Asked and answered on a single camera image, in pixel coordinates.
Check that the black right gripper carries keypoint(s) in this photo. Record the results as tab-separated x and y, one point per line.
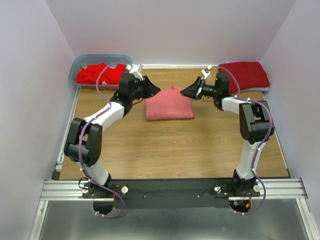
194	90

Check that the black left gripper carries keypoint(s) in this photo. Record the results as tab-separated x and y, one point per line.
150	89

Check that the pink t-shirt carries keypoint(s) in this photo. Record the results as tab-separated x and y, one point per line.
169	104

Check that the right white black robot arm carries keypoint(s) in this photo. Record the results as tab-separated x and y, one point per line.
255	124

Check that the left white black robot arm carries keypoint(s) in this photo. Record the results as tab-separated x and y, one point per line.
84	139

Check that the bright red crumpled t-shirts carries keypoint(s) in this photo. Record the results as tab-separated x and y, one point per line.
111	76

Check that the dark red folded t-shirt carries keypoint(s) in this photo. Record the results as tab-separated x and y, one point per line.
247	75

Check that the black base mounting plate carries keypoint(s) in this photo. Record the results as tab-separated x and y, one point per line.
169	193

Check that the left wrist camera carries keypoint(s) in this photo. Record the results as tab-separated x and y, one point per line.
136	70

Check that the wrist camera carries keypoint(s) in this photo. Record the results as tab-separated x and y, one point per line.
206	72
136	70

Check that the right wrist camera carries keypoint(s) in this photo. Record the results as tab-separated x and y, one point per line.
206	72

